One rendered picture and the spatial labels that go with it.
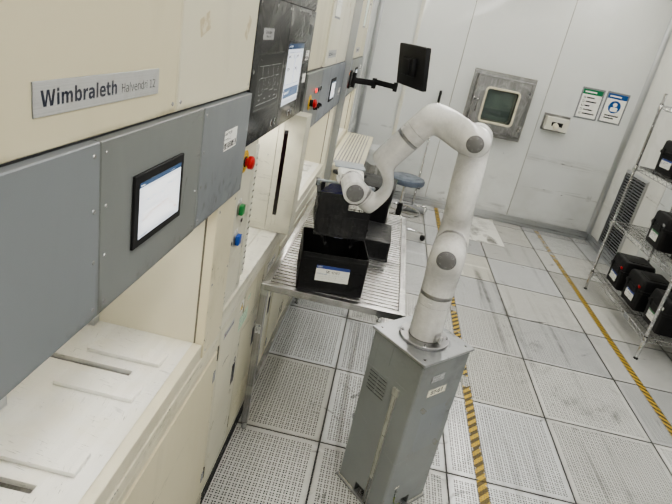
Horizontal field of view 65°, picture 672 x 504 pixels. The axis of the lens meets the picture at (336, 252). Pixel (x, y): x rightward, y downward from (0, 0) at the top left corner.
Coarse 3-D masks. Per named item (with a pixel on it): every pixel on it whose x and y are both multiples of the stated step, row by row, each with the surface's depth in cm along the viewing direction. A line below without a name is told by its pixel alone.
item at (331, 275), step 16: (304, 240) 238; (320, 240) 238; (336, 240) 238; (352, 240) 239; (304, 256) 211; (320, 256) 212; (336, 256) 212; (352, 256) 242; (304, 272) 214; (320, 272) 214; (336, 272) 215; (352, 272) 215; (304, 288) 217; (320, 288) 217; (336, 288) 218; (352, 288) 218
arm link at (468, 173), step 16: (464, 160) 177; (480, 160) 176; (464, 176) 174; (480, 176) 175; (448, 192) 180; (464, 192) 174; (448, 208) 180; (464, 208) 176; (448, 224) 187; (464, 224) 184
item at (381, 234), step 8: (368, 224) 276; (376, 224) 279; (384, 224) 281; (368, 232) 265; (376, 232) 267; (384, 232) 270; (368, 240) 257; (376, 240) 257; (384, 240) 259; (368, 248) 259; (376, 248) 258; (384, 248) 258; (368, 256) 260; (376, 256) 260; (384, 256) 259
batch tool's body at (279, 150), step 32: (288, 0) 165; (256, 32) 137; (288, 32) 173; (256, 64) 144; (256, 128) 159; (288, 128) 222; (256, 160) 169; (288, 160) 227; (256, 192) 234; (288, 192) 232; (256, 224) 239; (288, 224) 238; (256, 256) 213; (256, 288) 219; (224, 320) 174; (224, 352) 185; (224, 384) 198; (224, 416) 212
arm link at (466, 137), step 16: (432, 112) 170; (448, 112) 169; (416, 128) 173; (432, 128) 172; (448, 128) 168; (464, 128) 164; (480, 128) 162; (416, 144) 176; (448, 144) 170; (464, 144) 163; (480, 144) 161
